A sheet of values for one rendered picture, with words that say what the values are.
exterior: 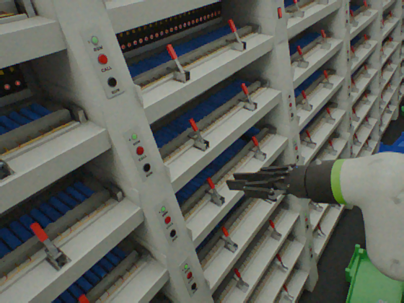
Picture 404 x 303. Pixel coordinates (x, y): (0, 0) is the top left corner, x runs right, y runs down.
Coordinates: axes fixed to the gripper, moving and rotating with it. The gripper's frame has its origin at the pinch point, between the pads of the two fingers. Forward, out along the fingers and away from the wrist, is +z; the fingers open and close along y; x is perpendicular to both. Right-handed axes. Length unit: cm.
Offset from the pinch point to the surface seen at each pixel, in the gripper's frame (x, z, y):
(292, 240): -62, 26, 43
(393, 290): -99, -5, 58
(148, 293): -9.9, 11.0, -32.2
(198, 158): 10.2, 6.8, -4.3
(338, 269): -100, 22, 65
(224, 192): -7.2, 13.5, 4.7
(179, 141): 15.6, 12.0, -3.4
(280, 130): -5.2, 12.1, 44.5
